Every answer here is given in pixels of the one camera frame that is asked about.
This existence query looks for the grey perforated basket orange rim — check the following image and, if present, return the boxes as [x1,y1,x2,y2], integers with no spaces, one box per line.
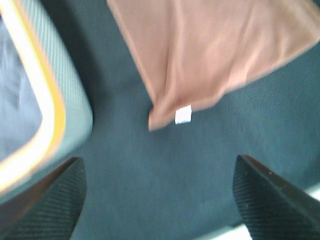
[0,0,93,203]

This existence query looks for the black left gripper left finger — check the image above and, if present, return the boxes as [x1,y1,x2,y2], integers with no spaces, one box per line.
[0,157,87,240]

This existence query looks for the brown towel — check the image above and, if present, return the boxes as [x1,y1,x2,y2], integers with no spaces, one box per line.
[107,0,320,131]

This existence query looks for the blue towel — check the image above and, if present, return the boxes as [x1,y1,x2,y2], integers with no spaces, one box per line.
[0,20,42,160]

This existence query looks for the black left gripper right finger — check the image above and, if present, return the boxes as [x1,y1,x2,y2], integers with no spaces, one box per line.
[232,155,320,240]

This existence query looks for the black table mat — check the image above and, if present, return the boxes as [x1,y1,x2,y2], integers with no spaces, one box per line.
[43,0,320,240]

